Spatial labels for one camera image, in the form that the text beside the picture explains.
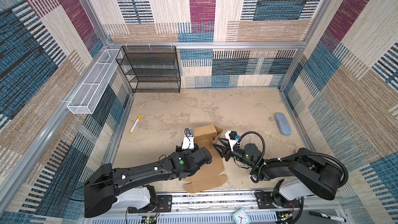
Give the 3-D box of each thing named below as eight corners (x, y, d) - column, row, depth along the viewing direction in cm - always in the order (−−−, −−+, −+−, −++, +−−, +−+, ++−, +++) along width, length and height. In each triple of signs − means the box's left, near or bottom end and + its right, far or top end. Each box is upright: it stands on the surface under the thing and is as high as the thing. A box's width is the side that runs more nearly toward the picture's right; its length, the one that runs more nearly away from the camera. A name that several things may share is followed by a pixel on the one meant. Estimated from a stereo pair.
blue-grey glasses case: (280, 135, 98) (283, 132, 95) (273, 115, 108) (275, 112, 105) (290, 135, 98) (293, 132, 95) (282, 115, 108) (284, 112, 105)
